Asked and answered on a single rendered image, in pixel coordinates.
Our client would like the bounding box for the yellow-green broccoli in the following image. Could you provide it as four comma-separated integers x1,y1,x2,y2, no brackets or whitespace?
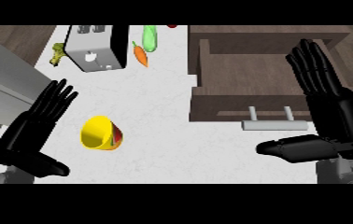
49,42,68,68

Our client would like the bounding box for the brown wooden drawer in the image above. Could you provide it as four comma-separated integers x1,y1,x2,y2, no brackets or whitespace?
189,38,353,123

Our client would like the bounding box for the orange carrot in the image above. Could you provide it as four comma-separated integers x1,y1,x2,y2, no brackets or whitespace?
132,40,151,69

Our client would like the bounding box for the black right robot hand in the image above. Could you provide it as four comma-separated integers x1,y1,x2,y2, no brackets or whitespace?
256,38,353,164

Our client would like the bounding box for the silver drawer handle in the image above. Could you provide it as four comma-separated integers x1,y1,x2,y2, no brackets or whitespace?
241,105,309,132

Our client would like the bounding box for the silver toaster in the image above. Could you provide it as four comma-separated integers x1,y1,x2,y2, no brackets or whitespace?
64,24,132,74

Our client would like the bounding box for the grey appliance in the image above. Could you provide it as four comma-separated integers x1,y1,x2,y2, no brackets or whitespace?
0,44,55,128

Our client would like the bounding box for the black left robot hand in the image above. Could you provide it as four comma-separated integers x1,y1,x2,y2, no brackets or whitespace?
0,78,80,177

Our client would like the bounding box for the brown wooden cabinet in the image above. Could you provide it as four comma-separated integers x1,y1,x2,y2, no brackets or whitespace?
186,24,353,77

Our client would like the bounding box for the green cucumber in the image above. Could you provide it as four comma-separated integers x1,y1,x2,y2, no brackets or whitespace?
141,25,160,53

